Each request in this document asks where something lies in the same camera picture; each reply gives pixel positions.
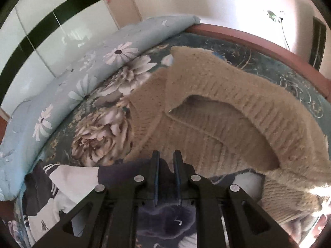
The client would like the white glossy wardrobe black stripe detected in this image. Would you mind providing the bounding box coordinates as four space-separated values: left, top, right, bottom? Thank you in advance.
0 0 122 106

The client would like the dark wooden door frame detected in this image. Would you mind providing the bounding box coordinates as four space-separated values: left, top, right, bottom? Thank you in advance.
309 16 327 70

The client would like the green wall plug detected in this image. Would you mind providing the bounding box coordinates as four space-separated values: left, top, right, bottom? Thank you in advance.
264 10 285 22

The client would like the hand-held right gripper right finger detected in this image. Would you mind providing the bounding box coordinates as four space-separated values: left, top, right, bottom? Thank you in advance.
173 150 298 248

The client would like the beige knitted sweater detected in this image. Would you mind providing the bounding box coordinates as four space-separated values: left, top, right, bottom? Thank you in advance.
124 45 331 225

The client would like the beige wooden door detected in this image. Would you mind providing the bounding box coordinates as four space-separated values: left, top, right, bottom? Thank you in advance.
94 0 143 29

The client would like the reddish brown bed frame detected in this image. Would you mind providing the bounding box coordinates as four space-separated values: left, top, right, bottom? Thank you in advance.
185 23 331 99

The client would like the thin dark cable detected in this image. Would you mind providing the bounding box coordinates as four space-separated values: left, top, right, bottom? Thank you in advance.
280 18 290 51

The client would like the navy and white garment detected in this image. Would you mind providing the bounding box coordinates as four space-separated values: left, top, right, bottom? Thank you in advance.
22 157 202 248

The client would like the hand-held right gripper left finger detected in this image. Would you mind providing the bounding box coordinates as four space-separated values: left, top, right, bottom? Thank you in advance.
32 150 161 248

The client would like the teal floral bed sheet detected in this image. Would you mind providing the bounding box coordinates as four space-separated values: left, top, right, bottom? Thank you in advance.
8 32 331 248

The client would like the light blue daisy quilt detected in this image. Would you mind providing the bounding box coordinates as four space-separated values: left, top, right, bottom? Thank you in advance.
0 15 201 202

